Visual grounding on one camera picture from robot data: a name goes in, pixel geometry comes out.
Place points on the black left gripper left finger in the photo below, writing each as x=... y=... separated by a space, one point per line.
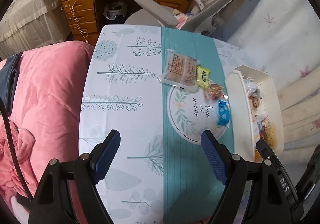
x=67 y=191

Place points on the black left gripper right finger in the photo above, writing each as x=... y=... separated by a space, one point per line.
x=234 y=172

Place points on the blue candy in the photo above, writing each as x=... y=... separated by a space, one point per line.
x=224 y=113

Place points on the clear nut cluster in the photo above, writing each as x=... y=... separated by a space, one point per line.
x=212 y=92

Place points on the green pineapple cake packet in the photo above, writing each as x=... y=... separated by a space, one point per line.
x=202 y=76

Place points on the yellow puffed rice cake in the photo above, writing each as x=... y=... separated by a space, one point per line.
x=264 y=130

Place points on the clear walnut snack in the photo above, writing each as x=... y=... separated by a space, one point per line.
x=255 y=99

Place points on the black right gripper with label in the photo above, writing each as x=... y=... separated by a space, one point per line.
x=287 y=181

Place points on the pink quilt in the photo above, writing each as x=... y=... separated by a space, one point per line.
x=46 y=111

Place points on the white plastic storage bin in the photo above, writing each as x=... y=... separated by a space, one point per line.
x=244 y=130

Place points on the patterned white teal tablecloth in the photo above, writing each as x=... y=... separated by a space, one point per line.
x=160 y=173

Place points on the clear wrapped brown bread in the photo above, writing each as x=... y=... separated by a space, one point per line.
x=180 y=71

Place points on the white floral bedding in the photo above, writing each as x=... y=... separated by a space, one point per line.
x=281 y=39

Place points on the white lace curtain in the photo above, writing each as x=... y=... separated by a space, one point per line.
x=29 y=24

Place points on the black waste bin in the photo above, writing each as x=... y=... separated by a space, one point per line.
x=113 y=10

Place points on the grey office chair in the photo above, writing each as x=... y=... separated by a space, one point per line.
x=205 y=22

